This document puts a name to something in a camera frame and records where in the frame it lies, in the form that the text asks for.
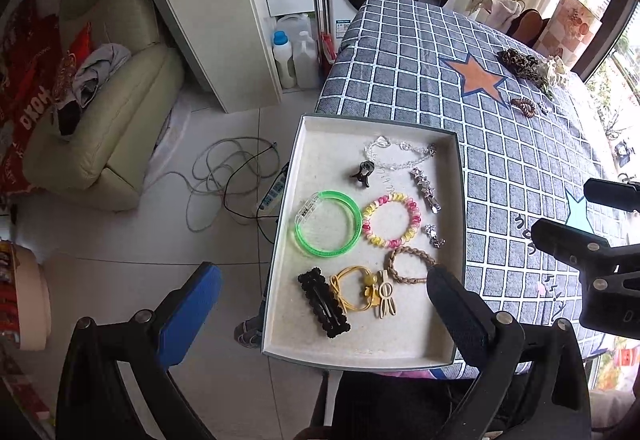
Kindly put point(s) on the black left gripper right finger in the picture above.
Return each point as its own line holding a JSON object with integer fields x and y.
{"x": 468, "y": 319}

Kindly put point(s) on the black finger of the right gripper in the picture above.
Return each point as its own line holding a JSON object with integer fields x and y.
{"x": 608, "y": 275}

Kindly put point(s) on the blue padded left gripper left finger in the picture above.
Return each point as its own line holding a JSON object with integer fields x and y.
{"x": 180, "y": 316}

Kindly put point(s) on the small silver rhinestone clip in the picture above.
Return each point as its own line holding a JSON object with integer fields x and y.
{"x": 430, "y": 230}

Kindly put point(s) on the black scalloped hair clip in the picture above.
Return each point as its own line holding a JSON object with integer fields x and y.
{"x": 323, "y": 302}

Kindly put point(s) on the purple star hair clip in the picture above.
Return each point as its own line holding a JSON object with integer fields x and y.
{"x": 426, "y": 190}

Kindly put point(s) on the green plastic bangle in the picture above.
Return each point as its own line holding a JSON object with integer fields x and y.
{"x": 327, "y": 224}

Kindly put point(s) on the small black claw clip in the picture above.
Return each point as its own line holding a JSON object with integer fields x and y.
{"x": 365, "y": 170}

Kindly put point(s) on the white jewelry tray box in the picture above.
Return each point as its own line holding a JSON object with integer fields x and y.
{"x": 326, "y": 152}

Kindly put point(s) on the blue checked tablecloth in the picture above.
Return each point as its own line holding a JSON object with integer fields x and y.
{"x": 406, "y": 61}

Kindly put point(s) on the cream leather sofa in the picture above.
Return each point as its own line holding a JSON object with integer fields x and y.
{"x": 94, "y": 144}

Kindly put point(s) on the cream fabric flower scrunchie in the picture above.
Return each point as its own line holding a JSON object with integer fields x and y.
{"x": 554, "y": 75}

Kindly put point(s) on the leopard print scrunchie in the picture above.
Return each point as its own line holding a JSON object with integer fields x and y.
{"x": 524, "y": 66}

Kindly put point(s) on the patterned gift bag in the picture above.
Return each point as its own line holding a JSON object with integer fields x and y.
{"x": 568, "y": 32}

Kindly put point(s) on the white bottle blue cap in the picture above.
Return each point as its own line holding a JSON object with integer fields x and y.
{"x": 283, "y": 55}

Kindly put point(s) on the white tote bag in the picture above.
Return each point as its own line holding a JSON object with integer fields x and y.
{"x": 500, "y": 13}

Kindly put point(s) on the translucent plastic jug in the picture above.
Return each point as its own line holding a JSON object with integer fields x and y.
{"x": 299, "y": 30}

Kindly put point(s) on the white storage cabinet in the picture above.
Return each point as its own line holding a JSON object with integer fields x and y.
{"x": 226, "y": 44}

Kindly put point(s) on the small silver ring charm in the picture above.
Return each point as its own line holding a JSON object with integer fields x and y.
{"x": 542, "y": 109}

